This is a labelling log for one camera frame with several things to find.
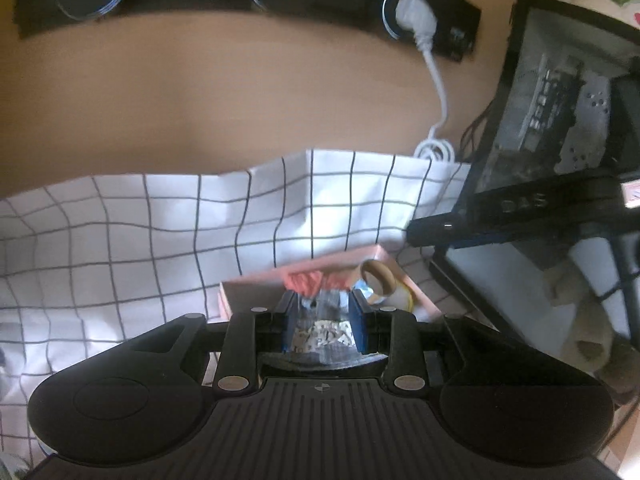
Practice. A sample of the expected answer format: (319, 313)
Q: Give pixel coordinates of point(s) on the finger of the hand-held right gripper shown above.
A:
(440, 230)

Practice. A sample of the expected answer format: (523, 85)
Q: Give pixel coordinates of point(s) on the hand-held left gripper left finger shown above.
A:
(290, 322)

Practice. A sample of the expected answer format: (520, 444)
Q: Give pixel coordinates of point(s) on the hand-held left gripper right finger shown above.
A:
(357, 322)

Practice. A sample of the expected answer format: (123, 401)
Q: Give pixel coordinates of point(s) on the brown tape roll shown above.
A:
(387, 277)

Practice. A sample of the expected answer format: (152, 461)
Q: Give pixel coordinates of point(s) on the pink cardboard box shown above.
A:
(235, 305)

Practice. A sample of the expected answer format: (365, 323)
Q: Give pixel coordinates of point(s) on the black computer monitor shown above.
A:
(540, 110)

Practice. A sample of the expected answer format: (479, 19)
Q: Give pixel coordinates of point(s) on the beige plush toy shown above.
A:
(592, 325)

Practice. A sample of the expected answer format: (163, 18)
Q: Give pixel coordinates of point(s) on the white checkered tablecloth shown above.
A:
(150, 240)

